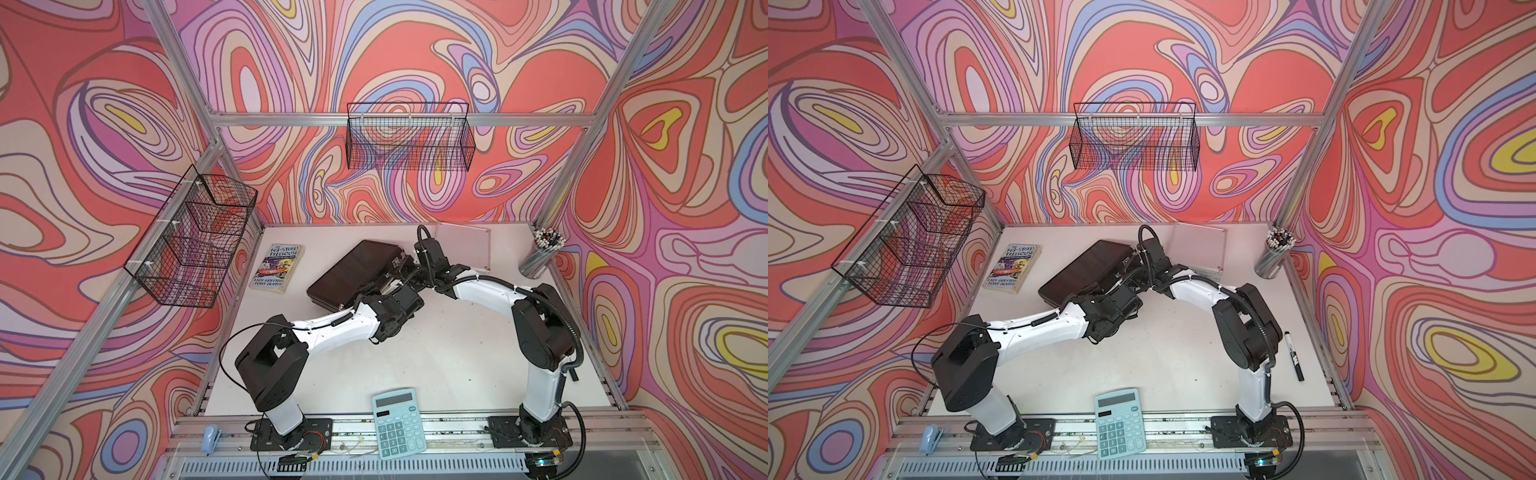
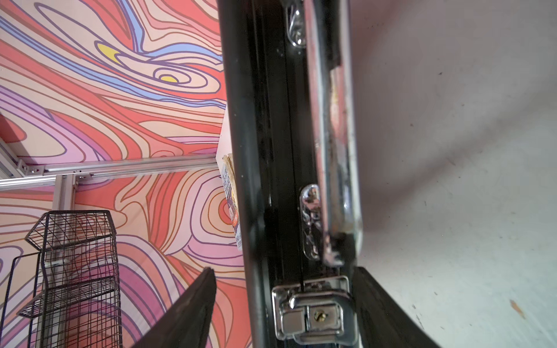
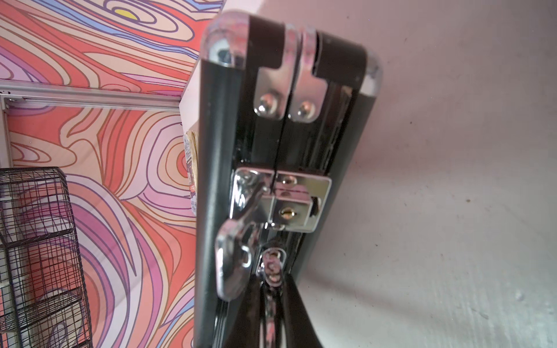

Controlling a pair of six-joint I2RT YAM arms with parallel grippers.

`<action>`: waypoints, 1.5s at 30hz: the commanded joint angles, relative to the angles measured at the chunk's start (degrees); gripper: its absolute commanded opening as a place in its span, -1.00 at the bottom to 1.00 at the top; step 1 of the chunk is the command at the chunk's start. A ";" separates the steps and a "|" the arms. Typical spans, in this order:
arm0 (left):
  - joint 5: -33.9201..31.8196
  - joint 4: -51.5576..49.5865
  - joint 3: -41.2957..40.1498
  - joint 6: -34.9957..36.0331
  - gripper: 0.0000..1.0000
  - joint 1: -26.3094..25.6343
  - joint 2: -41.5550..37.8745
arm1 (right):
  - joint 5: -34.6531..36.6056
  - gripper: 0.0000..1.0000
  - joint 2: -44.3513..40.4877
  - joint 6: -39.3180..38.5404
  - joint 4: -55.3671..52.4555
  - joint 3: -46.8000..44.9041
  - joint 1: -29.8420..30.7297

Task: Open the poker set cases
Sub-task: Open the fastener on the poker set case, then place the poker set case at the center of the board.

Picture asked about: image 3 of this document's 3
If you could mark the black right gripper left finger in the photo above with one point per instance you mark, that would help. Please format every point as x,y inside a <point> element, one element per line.
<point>246,330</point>

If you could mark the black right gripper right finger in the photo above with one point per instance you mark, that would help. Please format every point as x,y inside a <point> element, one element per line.
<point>299,330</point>

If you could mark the black poker set case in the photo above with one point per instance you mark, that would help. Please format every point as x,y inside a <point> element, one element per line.
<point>282,110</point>

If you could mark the treehouse paperback book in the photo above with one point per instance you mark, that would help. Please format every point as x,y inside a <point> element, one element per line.
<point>191,151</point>

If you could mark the left black wire basket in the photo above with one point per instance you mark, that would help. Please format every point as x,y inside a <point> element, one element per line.
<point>44,302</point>

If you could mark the aluminium frame post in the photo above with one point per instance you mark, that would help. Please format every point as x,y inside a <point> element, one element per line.
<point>17,91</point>

